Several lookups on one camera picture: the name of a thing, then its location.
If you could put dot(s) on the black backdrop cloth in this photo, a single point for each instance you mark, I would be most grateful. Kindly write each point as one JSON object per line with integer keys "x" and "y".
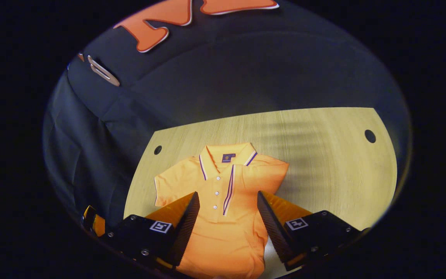
{"x": 246, "y": 69}

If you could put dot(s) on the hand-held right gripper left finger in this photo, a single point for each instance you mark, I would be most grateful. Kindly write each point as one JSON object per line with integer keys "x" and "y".
{"x": 186, "y": 228}

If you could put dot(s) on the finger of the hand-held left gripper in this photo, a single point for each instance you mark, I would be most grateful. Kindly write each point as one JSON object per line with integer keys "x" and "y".
{"x": 93, "y": 223}

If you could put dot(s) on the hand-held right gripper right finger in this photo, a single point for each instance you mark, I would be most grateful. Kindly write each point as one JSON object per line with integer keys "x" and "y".
{"x": 273, "y": 228}

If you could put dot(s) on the orange T-shirt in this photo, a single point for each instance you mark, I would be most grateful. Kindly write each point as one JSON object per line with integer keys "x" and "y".
{"x": 230, "y": 232}

